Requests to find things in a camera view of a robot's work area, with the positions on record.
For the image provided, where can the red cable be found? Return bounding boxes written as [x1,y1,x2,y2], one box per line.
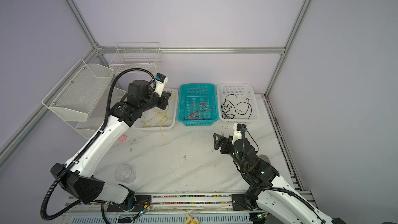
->
[184,109,206,121]
[186,99,215,114]

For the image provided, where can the right white plastic basket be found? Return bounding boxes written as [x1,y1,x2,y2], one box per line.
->
[217,83,260,124]

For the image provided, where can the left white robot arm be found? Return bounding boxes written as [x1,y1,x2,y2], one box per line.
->
[40,68,171,220]

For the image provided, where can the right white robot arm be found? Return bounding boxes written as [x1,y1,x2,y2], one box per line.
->
[213,123,343,224]

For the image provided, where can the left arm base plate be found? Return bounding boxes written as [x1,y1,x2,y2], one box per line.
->
[107,195,152,213]

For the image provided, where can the white wire wall basket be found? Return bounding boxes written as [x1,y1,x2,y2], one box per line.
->
[109,42,163,75]

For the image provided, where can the yellow object at front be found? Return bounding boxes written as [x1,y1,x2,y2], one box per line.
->
[184,214,200,224]

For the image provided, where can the left white plastic basket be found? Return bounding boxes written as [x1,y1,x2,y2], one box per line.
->
[132,88,179,131]

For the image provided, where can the aluminium front rail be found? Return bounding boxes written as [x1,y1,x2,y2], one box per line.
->
[60,191,318,219]

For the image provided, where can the white two-tier mesh shelf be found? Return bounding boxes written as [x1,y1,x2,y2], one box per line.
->
[42,59,115,139]

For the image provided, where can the white plastic basket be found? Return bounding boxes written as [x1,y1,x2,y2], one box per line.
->
[217,83,260,124]
[132,88,179,131]

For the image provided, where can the teal plastic basket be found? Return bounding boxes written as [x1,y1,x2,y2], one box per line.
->
[177,84,219,127]

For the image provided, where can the small pink object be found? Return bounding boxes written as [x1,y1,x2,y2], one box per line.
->
[119,135,127,142]

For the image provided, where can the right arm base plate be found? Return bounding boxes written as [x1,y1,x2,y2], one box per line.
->
[231,192,275,212]

